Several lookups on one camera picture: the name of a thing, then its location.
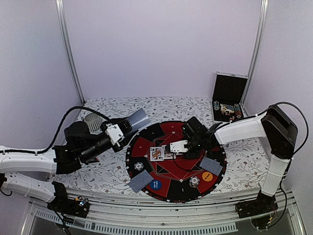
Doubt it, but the poker chip row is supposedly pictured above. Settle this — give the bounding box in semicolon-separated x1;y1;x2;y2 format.
213;101;220;111
233;103;243;119

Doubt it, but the round red black poker mat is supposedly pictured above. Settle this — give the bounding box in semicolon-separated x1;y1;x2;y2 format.
126;121;227;203

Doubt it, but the white blue poker chip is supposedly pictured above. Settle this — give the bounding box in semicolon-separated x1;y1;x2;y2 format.
134;162;144;171

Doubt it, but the left aluminium frame post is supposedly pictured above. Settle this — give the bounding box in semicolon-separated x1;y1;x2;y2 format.
55;0;86;104

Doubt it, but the boxed card deck in case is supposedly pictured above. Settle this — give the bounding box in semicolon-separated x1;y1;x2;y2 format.
220;104;234;113

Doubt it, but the blue small blind button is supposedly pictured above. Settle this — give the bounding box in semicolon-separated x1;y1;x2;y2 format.
149;180;162;190

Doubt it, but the dealt blue card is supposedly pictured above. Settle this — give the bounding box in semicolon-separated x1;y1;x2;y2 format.
128;172;151;193
200;157;219;172
207;163;223;176
133;170;154;188

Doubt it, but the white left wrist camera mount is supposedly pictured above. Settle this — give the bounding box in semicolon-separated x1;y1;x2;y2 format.
105;124;124;145

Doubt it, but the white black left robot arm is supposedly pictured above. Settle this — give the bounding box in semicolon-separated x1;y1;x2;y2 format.
0;109;140;212

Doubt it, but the right aluminium frame post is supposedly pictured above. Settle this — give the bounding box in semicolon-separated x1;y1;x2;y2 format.
246;0;269;79

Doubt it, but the black triangular card holder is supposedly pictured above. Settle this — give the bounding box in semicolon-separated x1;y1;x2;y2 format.
89;158;99;164

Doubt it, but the king of spades card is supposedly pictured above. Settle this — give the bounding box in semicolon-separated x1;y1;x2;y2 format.
150;147;164;162

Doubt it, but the front aluminium rail frame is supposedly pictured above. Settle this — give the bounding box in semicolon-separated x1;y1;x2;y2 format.
21;187;308;235

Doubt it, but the king of hearts card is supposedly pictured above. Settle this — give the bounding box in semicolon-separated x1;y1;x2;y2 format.
162;145;175;160

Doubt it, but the orange big blind button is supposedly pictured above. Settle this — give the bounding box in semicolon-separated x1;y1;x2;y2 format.
202;171;213;182

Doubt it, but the striped grey ceramic cup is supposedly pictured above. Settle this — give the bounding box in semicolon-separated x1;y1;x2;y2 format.
82;113;102;134

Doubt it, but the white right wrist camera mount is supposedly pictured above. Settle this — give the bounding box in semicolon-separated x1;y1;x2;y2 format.
170;140;188;153

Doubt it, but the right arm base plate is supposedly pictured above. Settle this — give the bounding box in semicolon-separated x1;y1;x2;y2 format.
235;193;278;218

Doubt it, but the blue playing card deck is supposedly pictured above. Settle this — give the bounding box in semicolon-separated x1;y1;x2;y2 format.
127;108;151;132

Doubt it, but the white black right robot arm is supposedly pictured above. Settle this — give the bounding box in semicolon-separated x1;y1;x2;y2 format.
170;103;299;213

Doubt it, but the aluminium frame post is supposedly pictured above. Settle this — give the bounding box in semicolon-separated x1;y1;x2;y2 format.
55;0;86;104
246;0;269;79

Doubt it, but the right poker chip row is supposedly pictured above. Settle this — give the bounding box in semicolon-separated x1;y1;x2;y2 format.
233;103;243;119

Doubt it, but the left poker chip row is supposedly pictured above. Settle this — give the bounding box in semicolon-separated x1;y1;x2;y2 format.
213;101;220;111

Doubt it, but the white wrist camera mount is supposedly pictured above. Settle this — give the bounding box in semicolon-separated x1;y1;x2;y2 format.
105;124;124;145
170;140;188;153

